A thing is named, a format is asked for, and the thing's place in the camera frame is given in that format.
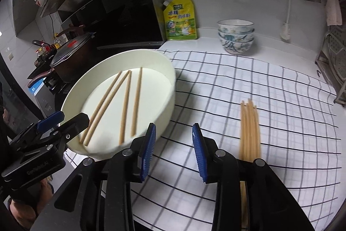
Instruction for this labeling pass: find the person's left hand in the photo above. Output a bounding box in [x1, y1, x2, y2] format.
[8, 178, 54, 230]

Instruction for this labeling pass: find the dark pot with lid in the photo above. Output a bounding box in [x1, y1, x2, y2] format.
[27, 33, 97, 88]

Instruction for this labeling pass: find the cream round basin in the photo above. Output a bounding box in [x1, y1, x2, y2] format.
[62, 49, 176, 160]

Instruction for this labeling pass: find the white black checked cloth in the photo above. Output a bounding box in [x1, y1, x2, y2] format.
[131, 51, 343, 230]

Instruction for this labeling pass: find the bottom floral ceramic bowl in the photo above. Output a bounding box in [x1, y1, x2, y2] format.
[219, 38, 254, 55]

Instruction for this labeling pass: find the floral ceramic bowl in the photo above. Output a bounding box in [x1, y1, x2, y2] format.
[219, 38, 254, 55]
[218, 29, 255, 42]
[217, 19, 254, 34]

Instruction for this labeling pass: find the middle floral ceramic bowl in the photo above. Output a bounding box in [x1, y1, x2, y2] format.
[218, 29, 255, 42]

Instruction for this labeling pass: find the yellow seasoning pouch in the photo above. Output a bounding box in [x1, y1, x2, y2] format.
[164, 0, 198, 40]

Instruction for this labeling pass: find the top floral ceramic bowl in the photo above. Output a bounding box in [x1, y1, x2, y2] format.
[217, 19, 254, 34]

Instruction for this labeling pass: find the white dish brush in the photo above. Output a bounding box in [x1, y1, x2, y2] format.
[280, 0, 292, 42]

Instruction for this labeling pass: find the steel dish rack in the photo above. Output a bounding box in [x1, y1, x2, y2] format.
[315, 31, 345, 107]

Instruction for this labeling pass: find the perforated steel steamer plate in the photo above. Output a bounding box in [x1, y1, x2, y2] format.
[328, 26, 345, 82]

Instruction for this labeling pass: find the pink hanging cloth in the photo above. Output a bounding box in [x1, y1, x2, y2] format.
[325, 0, 343, 26]

